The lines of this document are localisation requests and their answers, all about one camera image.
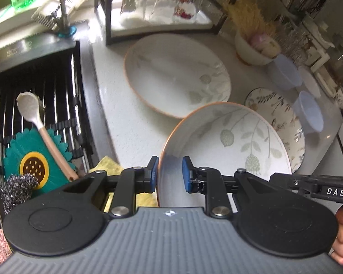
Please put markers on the ceramic bowl with garlic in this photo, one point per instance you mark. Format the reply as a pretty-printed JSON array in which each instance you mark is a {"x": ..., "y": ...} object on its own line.
[{"x": 258, "y": 50}]

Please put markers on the black countertop rack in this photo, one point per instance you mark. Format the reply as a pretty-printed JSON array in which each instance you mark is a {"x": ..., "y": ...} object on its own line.
[{"x": 133, "y": 19}]

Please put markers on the black sink drying rack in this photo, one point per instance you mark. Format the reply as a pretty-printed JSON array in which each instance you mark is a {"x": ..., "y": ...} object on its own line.
[{"x": 54, "y": 73}]

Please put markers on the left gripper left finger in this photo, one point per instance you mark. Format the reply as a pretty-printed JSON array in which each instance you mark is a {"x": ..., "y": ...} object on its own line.
[{"x": 131, "y": 182}]

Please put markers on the white spoon brush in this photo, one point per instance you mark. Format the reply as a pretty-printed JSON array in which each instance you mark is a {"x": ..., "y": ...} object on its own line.
[{"x": 28, "y": 106}]

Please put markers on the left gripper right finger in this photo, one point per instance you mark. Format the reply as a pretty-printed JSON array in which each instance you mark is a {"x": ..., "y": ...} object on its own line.
[{"x": 209, "y": 182}]

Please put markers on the steel wool scrubber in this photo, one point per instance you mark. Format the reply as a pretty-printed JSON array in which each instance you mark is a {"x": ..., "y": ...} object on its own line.
[{"x": 16, "y": 190}]

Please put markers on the wire rack with glasses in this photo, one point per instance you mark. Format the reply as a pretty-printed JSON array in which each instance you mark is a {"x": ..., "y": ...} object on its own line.
[{"x": 294, "y": 42}]

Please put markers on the yellow dish cloth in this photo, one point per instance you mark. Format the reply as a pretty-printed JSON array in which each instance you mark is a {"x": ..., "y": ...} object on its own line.
[{"x": 112, "y": 169}]

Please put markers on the rabbit pattern plate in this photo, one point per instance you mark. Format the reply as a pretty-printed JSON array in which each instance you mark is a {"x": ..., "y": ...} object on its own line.
[{"x": 278, "y": 112}]

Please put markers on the green flower sink mat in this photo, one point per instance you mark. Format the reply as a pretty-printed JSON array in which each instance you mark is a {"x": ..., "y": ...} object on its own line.
[{"x": 28, "y": 154}]

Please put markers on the small speckled bowl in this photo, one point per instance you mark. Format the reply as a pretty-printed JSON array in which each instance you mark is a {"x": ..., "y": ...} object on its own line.
[{"x": 339, "y": 98}]

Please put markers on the pale blue plastic bowl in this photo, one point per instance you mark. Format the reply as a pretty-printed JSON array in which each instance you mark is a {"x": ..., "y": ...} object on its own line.
[{"x": 284, "y": 73}]

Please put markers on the white leaf plate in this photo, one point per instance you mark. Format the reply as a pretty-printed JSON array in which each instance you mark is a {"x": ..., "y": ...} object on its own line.
[
  {"x": 224, "y": 136},
  {"x": 175, "y": 75}
]

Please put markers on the white plastic bowl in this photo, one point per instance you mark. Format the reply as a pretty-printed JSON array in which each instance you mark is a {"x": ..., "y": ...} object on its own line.
[{"x": 309, "y": 82}]

